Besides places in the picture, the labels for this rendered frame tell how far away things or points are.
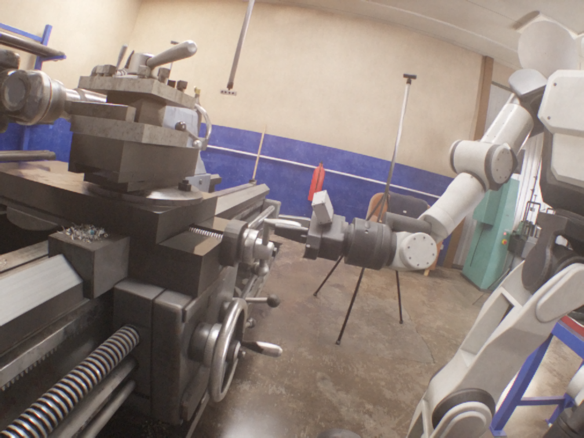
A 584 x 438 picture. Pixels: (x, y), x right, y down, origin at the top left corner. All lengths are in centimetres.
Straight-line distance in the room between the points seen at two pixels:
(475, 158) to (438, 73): 459
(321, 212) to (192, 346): 33
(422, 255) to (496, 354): 27
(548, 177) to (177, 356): 76
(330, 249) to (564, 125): 52
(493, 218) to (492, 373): 390
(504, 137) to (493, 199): 377
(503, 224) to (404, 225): 388
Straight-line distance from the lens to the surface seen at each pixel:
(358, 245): 58
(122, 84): 57
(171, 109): 105
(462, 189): 69
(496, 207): 456
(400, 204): 439
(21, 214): 79
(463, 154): 73
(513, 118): 81
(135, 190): 60
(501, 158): 70
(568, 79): 77
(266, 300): 94
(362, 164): 478
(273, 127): 482
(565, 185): 70
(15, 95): 60
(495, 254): 451
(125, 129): 55
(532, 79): 89
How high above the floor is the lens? 105
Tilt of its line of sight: 10 degrees down
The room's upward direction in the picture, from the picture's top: 12 degrees clockwise
